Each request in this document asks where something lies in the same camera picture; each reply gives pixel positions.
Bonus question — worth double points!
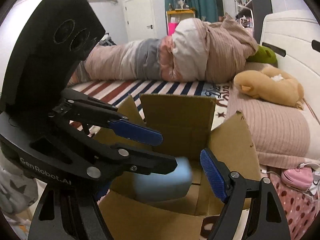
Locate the yellow cabinet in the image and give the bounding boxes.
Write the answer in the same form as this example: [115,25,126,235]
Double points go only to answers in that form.
[166,9,196,33]

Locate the green plush toy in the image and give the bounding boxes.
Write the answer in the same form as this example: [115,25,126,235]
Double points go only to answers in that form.
[247,45,277,64]

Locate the white headboard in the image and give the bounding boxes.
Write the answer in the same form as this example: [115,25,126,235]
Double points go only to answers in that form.
[260,10,319,115]

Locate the rolled pink grey duvet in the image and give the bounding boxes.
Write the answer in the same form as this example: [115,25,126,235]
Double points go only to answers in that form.
[68,14,259,86]

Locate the light blue square case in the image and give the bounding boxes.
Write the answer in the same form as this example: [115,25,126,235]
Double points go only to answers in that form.
[133,157,193,203]

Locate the pink bag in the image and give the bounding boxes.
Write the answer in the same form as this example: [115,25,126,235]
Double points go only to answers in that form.
[168,23,178,36]

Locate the cardboard box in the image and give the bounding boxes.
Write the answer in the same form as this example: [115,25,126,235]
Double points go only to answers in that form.
[99,94,261,239]

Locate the glass display case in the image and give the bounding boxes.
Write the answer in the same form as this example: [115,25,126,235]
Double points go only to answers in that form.
[173,0,190,10]

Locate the pink ribbed pillow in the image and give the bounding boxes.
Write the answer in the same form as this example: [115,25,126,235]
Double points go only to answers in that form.
[226,62,319,169]

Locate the tan plush toy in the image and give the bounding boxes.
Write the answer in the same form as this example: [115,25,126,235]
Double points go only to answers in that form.
[233,66,304,110]

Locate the striped plush blanket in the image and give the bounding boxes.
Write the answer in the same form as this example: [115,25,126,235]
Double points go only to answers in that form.
[73,80,229,120]

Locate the bookshelf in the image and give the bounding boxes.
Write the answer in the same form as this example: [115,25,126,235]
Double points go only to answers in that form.
[234,0,254,31]

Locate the white charging cable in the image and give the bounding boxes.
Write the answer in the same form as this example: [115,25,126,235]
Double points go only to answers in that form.
[260,162,320,196]

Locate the white door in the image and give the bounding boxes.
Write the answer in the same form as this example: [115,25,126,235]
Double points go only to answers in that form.
[124,0,156,41]

